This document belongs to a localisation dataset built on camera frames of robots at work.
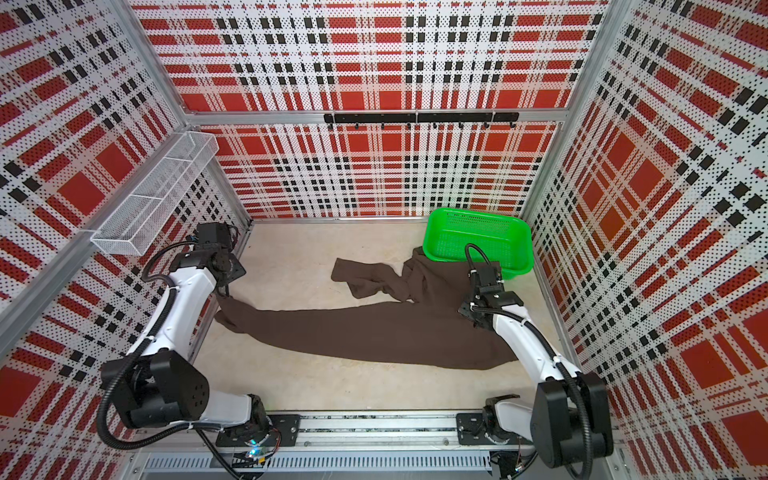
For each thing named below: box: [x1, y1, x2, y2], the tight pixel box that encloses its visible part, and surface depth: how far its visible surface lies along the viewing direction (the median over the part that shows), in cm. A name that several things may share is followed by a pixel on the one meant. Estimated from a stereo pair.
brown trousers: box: [214, 247, 517, 369], surface depth 95 cm
